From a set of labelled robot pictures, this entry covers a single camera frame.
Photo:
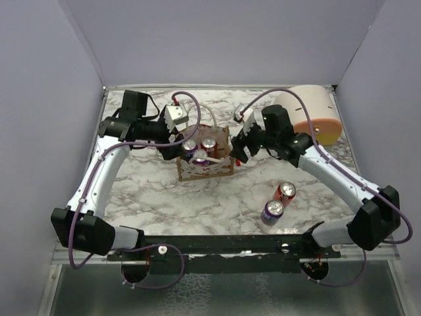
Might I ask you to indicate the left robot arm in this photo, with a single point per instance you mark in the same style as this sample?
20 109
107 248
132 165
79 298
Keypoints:
81 225

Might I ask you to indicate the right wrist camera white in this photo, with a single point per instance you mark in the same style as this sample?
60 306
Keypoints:
245 117

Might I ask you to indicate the purple can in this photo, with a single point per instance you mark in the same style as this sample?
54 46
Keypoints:
189 147
272 212
200 157

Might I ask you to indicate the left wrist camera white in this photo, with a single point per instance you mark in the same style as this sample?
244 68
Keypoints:
175 115

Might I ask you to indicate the canvas bag with rope handles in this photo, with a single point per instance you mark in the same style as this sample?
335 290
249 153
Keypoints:
222 165

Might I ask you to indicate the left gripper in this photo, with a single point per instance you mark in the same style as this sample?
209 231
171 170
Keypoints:
173 145

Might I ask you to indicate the cream and orange bread box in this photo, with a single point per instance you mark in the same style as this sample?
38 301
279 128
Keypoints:
323 114

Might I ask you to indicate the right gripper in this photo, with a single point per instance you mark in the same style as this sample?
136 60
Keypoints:
245 145

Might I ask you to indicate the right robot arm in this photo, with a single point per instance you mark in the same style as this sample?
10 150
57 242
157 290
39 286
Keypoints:
375 208

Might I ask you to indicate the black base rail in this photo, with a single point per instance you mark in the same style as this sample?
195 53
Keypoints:
223 254

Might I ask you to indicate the red cola can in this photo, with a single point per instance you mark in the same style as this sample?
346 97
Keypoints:
285 193
210 145

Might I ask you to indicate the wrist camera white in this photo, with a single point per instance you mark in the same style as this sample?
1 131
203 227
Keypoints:
245 117
175 115

